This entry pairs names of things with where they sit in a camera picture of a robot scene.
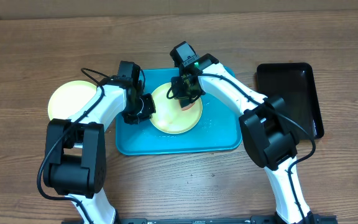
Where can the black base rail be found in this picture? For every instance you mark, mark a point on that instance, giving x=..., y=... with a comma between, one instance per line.
x=255, y=219

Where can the red black sponge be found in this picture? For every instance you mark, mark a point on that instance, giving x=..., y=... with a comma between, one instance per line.
x=186, y=103

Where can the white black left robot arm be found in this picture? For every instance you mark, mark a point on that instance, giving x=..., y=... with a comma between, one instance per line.
x=74, y=167

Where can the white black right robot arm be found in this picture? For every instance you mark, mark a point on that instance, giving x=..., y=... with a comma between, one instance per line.
x=268, y=135

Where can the yellow plate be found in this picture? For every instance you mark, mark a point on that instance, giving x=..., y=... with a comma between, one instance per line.
x=169, y=116
x=69, y=98

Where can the teal plastic tray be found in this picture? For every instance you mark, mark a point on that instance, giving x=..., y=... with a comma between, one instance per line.
x=217, y=130

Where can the black plastic tray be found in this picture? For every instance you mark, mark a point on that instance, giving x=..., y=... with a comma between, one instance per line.
x=294, y=82

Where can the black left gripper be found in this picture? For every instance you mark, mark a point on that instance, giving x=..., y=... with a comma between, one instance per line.
x=150, y=109

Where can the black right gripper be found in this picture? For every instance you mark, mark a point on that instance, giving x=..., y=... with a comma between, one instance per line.
x=181, y=94

